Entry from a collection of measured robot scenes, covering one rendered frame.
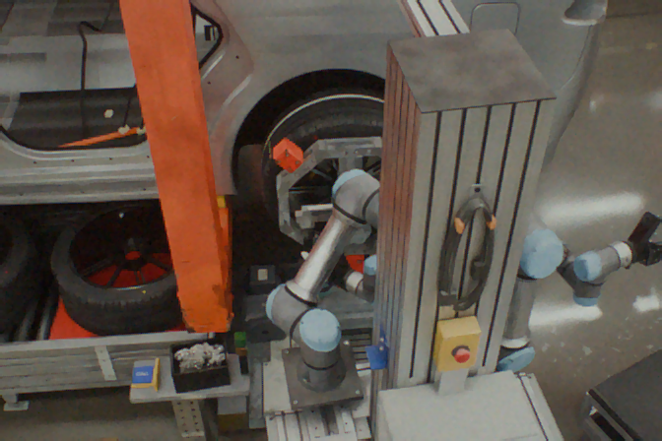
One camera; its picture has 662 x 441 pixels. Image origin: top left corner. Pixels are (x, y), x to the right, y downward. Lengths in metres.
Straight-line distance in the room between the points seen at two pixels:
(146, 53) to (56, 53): 1.70
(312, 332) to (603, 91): 3.53
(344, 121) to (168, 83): 0.79
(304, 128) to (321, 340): 0.89
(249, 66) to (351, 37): 0.38
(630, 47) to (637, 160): 1.32
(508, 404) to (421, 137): 0.79
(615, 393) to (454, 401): 1.34
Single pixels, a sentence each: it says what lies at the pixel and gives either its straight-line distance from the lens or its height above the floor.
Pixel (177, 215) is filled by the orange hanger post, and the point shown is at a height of 1.12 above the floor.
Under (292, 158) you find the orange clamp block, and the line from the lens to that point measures 2.76.
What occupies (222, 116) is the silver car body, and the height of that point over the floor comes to 1.13.
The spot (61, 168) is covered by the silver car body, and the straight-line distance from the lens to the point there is 3.17.
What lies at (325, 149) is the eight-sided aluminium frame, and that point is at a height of 1.12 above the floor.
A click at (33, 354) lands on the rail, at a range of 3.28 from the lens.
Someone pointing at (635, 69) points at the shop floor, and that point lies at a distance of 5.68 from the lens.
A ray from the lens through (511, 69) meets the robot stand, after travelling 1.48.
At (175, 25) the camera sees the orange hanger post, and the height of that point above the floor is 1.79.
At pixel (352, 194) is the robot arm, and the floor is 1.33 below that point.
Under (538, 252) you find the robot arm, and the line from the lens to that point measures 1.96.
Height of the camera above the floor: 2.79
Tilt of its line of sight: 43 degrees down
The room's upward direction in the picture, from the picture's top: straight up
